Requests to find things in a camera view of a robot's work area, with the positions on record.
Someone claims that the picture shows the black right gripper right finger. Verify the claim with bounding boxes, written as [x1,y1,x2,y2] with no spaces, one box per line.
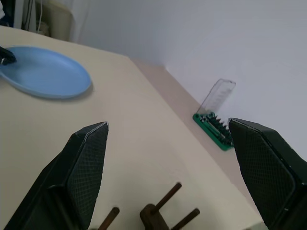
[227,117,307,230]

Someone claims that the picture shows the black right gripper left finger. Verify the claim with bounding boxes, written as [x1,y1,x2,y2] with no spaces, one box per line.
[4,121,110,230]

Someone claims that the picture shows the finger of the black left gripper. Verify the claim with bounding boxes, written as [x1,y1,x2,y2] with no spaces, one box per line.
[0,46,17,66]

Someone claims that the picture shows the blue plate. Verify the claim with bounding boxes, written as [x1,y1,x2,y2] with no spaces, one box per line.
[0,46,93,100]

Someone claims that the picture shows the wooden dish rack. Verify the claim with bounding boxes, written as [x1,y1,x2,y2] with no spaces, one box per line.
[97,183,201,230]

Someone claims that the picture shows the beige chair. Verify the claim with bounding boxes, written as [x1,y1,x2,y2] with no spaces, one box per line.
[22,0,74,42]

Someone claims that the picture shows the green screwdriver bit case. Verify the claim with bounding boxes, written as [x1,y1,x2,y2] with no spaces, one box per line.
[192,79,236,151]

